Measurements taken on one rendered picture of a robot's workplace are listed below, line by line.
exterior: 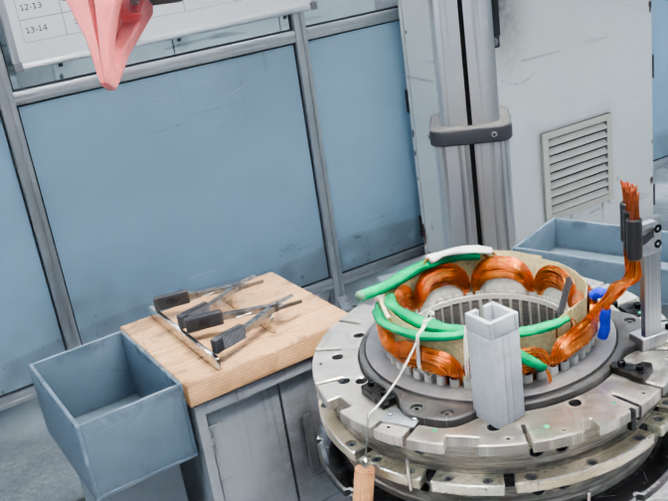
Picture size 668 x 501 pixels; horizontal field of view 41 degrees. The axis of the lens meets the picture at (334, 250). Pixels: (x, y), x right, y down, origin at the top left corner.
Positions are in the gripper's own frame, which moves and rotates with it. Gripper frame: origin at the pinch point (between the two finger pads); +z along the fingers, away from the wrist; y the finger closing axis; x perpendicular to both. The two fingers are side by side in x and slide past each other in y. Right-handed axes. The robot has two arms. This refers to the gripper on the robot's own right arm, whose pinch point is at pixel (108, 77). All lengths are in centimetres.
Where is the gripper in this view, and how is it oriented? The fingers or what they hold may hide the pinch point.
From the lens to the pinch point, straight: 67.4
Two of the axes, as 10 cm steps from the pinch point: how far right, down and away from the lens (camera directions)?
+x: 1.6, 1.6, 9.7
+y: 9.8, -0.8, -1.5
